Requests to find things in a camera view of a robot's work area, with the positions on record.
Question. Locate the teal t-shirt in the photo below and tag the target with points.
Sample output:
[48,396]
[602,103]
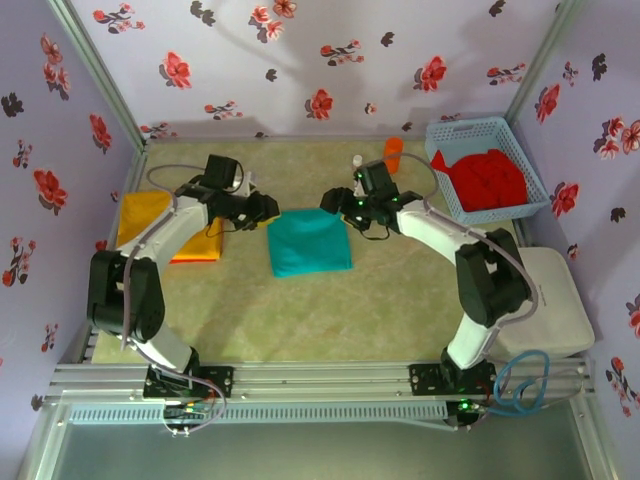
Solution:
[310,245]

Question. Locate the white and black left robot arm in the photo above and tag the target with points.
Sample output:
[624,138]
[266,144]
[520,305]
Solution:
[165,230]

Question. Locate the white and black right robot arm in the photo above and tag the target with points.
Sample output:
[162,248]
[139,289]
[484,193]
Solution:
[435,235]

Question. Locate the small white bottle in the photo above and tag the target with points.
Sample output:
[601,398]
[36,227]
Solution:
[357,160]

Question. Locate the orange plastic cup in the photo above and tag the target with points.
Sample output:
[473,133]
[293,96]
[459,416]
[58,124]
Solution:
[393,147]

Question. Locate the orange folded t-shirt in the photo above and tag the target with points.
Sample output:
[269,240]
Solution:
[140,210]

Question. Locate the red t-shirt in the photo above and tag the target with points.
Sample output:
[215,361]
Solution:
[490,180]

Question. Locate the light blue plastic basket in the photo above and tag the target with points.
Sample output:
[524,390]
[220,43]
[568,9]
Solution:
[470,131]

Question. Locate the white rectangular case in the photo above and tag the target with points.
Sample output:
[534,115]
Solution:
[550,300]

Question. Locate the small circuit board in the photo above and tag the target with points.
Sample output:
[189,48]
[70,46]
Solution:
[467,411]
[187,414]

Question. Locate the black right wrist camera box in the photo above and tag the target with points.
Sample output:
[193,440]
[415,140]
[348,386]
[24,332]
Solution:
[376,178]

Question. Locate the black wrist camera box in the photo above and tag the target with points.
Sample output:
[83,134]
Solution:
[221,172]
[376,178]

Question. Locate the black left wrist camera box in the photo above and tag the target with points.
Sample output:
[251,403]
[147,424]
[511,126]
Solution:
[221,172]

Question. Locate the aluminium frame rail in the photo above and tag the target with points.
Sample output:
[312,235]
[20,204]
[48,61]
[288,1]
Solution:
[320,377]

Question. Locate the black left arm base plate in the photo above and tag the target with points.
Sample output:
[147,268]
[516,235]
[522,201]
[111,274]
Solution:
[215,380]

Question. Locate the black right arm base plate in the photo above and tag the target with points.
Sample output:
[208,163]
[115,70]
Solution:
[425,380]

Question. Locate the aluminium frame post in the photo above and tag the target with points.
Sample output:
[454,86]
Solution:
[545,55]
[95,65]

